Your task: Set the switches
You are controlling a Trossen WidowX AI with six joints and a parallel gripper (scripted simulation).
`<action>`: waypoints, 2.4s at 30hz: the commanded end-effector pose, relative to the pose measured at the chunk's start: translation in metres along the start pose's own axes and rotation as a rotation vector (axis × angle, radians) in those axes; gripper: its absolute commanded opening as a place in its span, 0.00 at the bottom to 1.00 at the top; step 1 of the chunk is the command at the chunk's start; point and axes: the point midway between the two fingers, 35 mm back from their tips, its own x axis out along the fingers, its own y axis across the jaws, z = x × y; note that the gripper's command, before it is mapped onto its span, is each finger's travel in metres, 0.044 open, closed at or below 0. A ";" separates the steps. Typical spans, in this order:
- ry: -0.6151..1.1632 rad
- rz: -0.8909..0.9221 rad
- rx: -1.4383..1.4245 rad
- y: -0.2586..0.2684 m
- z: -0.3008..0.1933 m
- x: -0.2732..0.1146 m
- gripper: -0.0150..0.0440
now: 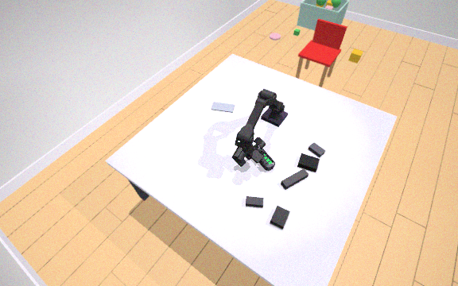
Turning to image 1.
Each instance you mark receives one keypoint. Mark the dark grey unit with label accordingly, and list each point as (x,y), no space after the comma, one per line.
(267,162)

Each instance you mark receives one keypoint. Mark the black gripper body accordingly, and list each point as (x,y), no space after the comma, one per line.
(259,143)

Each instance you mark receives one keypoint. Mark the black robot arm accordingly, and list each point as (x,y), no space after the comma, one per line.
(246,134)

